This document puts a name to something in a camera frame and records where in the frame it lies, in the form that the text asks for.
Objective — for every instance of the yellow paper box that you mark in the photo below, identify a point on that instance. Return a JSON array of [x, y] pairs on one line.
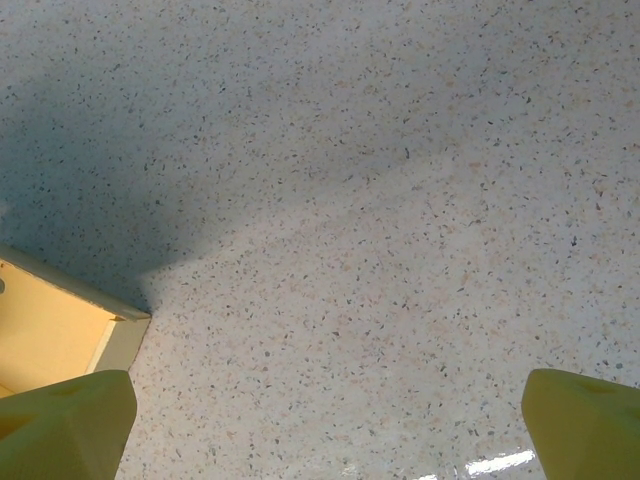
[[50, 330]]

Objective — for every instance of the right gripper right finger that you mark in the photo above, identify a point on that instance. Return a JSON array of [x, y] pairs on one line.
[[585, 430]]

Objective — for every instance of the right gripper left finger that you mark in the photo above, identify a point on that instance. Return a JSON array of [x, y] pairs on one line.
[[60, 430]]

